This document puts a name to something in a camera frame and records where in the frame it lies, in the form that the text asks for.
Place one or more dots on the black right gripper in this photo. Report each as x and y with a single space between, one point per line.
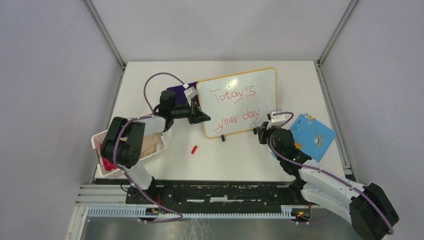
262 131

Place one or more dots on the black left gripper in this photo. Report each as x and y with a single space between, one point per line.
196 115

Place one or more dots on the red marker cap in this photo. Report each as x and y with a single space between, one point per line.
194 149

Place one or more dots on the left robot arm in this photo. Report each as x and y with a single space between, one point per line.
122 145

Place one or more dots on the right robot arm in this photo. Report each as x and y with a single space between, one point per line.
366 208

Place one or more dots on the yellow framed whiteboard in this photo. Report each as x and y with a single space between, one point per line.
238 102

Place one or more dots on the purple cloth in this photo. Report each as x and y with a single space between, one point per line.
179 91

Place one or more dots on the blue cartoon print cloth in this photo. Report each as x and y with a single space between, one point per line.
311 136

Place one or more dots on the beige cloth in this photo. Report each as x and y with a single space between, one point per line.
151 144

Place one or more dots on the red cloth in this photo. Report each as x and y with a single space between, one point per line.
107 166

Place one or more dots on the white plastic basket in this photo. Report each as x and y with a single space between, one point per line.
97 143

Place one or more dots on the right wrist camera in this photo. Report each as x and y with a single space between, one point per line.
279 118

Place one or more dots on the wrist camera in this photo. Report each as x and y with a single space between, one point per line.
190 93
279 118

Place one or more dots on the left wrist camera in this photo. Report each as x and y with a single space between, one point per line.
190 93

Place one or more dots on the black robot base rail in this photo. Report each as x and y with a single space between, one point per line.
220 197

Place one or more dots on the white slotted cable duct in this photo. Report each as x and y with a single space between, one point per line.
145 212

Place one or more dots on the left aluminium frame post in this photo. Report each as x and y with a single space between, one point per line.
104 32

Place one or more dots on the grey aluminium frame post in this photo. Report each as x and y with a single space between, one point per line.
338 29

